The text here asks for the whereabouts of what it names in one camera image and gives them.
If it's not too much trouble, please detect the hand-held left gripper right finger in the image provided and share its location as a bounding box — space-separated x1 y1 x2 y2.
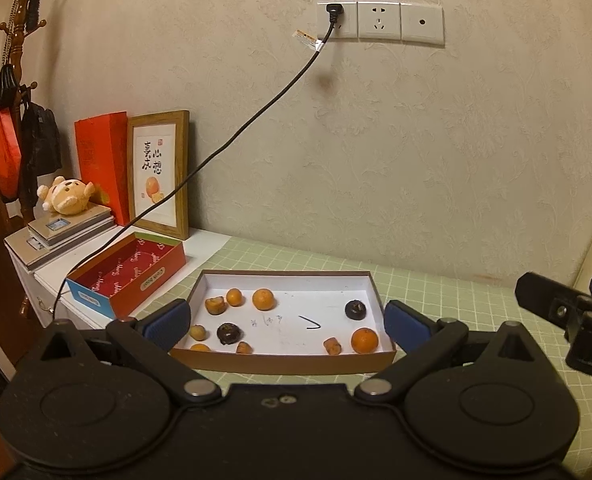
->
354 300 557 405

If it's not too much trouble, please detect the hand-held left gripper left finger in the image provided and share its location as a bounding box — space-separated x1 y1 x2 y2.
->
23 299 221 403

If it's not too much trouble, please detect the white shallow cardboard box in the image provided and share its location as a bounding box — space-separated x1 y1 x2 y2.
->
168 270 397 376

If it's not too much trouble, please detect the green checked tablecloth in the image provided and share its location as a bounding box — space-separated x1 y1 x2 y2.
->
168 235 592 480

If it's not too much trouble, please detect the red open gift box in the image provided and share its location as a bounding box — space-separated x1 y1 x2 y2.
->
66 231 187 320

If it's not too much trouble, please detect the wooden framed calligraphy picture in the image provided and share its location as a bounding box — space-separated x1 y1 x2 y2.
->
126 110 191 241

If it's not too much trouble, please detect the tan plush bear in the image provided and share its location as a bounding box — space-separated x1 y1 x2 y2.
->
36 176 96 216

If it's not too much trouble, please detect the red paper gift bag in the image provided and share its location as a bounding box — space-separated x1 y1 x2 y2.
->
74 111 130 227

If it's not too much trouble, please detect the black plastic bag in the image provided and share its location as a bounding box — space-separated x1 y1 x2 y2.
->
18 101 63 216

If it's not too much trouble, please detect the red hanging bag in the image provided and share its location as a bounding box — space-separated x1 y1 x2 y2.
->
0 105 24 204

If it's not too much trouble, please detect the wooden coat rack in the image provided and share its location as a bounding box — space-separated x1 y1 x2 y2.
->
0 0 56 221

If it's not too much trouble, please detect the dark hanging object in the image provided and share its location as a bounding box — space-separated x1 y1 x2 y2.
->
23 0 46 36

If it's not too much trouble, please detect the black power cable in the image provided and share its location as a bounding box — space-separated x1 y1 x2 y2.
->
52 20 337 322

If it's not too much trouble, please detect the black strap bundle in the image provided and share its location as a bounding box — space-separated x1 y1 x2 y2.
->
0 62 39 111

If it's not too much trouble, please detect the white round-hole wall plate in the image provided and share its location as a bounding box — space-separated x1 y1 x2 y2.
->
400 2 446 47

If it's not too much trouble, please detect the white cable tag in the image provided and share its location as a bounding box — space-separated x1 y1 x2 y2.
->
293 30 325 52

